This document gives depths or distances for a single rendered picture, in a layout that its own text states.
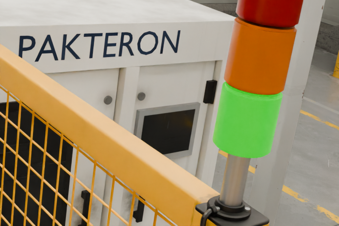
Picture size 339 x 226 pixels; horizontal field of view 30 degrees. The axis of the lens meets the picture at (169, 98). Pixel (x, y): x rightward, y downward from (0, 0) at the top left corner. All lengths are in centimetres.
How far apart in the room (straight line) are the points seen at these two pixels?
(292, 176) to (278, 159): 257
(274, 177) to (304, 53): 67
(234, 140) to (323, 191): 523
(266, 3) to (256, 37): 3
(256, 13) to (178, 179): 19
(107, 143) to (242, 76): 23
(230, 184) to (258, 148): 5
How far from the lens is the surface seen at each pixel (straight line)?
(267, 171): 333
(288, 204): 536
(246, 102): 50
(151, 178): 62
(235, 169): 54
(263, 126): 51
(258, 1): 48
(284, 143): 329
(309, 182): 583
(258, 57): 49
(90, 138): 71
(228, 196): 55
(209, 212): 55
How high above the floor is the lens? 236
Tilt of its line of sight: 19 degrees down
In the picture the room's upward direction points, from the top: 9 degrees clockwise
